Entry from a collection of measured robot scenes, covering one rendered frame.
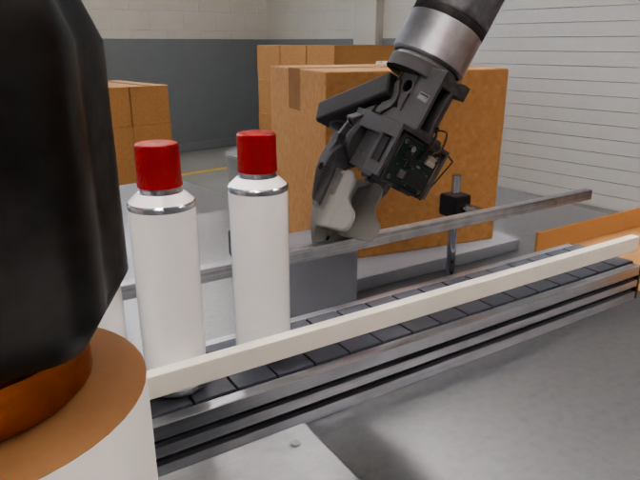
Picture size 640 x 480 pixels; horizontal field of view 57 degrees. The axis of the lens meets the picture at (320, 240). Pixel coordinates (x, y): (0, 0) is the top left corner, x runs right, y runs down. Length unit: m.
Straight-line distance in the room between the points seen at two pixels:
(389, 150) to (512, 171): 4.58
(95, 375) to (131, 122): 3.88
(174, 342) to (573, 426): 0.36
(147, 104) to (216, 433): 3.65
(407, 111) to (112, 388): 0.44
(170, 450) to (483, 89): 0.67
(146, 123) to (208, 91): 2.87
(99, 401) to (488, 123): 0.83
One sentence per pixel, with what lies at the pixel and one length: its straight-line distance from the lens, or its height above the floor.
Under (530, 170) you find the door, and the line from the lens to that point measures 5.02.
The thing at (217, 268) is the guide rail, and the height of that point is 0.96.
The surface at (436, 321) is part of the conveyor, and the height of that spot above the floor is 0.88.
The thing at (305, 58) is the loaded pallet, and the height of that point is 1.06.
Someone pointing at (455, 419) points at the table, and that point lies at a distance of 0.57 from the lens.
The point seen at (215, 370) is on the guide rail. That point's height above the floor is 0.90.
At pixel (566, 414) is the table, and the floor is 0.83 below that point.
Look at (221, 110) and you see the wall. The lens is 7.00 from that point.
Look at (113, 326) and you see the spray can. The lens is 0.47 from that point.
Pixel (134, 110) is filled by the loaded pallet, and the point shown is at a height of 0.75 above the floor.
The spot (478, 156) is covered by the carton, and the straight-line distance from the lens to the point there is 0.94.
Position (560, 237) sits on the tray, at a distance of 1.04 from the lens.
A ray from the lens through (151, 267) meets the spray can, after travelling 0.46.
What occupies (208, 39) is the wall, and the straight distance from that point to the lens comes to 6.89.
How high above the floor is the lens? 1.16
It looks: 19 degrees down
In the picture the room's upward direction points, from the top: straight up
